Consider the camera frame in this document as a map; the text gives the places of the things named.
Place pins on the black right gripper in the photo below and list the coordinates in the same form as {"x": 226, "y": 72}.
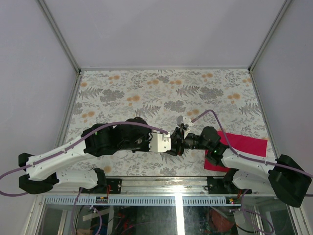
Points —
{"x": 178, "y": 144}

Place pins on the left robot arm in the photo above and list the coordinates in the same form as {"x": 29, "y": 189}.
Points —
{"x": 50, "y": 170}

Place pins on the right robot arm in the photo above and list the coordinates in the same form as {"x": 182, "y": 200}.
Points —
{"x": 281, "y": 176}

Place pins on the red folded cloth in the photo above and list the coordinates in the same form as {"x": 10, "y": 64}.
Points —
{"x": 242, "y": 143}

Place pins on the floral patterned table mat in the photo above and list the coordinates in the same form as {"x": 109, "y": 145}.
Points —
{"x": 221, "y": 98}

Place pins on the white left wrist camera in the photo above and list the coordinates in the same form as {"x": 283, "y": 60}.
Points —
{"x": 160, "y": 143}

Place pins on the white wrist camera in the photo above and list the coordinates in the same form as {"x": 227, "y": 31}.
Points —
{"x": 185, "y": 124}
{"x": 160, "y": 143}

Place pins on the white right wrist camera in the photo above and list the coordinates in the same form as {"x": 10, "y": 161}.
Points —
{"x": 185, "y": 124}

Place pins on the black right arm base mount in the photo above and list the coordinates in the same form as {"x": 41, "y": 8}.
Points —
{"x": 224, "y": 185}

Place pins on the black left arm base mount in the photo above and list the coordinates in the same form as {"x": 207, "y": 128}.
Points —
{"x": 106, "y": 185}

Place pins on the aluminium enclosure frame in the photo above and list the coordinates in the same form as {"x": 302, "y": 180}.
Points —
{"x": 159, "y": 59}

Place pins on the grey slotted cable duct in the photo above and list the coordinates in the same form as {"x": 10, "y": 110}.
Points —
{"x": 137, "y": 200}

